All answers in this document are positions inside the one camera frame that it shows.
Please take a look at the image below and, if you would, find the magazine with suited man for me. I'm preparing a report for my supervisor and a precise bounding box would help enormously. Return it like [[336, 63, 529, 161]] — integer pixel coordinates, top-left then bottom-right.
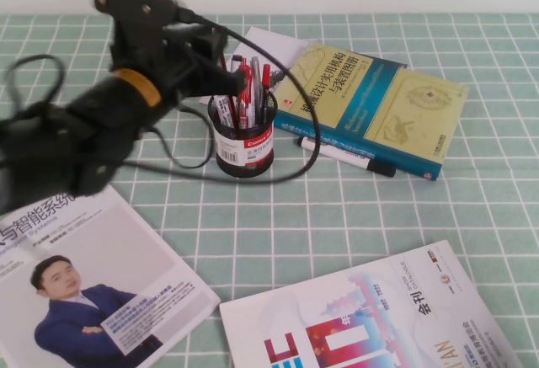
[[0, 182, 221, 368]]

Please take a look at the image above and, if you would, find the yellow and teal hardcover book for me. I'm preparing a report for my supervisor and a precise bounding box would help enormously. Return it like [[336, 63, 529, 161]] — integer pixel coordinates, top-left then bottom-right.
[[273, 41, 469, 183]]

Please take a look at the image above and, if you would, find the red gel pen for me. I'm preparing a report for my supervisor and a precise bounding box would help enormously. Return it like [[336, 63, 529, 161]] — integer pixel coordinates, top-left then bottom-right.
[[237, 58, 254, 129]]

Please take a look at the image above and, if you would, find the black pen with red cap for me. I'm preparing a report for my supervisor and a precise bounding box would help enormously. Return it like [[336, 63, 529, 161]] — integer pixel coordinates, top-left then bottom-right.
[[258, 63, 273, 124]]

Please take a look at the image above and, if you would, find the white colourful show catalogue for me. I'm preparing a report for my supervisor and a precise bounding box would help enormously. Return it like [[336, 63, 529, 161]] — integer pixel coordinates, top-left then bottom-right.
[[218, 239, 523, 368]]

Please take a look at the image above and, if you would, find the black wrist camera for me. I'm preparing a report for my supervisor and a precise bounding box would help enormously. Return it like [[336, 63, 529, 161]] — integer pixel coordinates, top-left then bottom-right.
[[92, 0, 189, 28]]

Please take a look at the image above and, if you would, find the white paper booklet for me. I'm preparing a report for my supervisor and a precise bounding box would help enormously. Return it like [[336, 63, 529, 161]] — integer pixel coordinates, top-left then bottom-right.
[[200, 26, 308, 106]]

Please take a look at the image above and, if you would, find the black mesh pen holder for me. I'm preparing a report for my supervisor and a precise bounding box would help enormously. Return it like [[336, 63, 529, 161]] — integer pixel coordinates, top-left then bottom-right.
[[209, 89, 279, 179]]

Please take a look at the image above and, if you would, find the red pencil with eraser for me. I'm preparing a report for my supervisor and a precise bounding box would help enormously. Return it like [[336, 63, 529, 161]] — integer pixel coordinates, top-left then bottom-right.
[[218, 51, 241, 130]]

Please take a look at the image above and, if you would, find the grey pen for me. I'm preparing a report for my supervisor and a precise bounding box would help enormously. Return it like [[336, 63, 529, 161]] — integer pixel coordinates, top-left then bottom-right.
[[249, 56, 263, 127]]

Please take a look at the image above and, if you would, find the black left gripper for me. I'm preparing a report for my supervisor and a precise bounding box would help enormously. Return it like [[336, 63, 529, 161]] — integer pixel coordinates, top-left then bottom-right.
[[109, 17, 250, 104]]

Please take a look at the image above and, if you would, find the black camera cable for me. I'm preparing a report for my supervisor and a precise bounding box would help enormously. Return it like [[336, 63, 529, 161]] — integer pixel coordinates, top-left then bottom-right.
[[0, 5, 323, 186]]

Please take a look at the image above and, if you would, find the white marker with black cap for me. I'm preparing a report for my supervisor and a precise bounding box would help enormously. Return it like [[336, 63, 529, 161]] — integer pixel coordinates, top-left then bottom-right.
[[296, 135, 397, 179]]

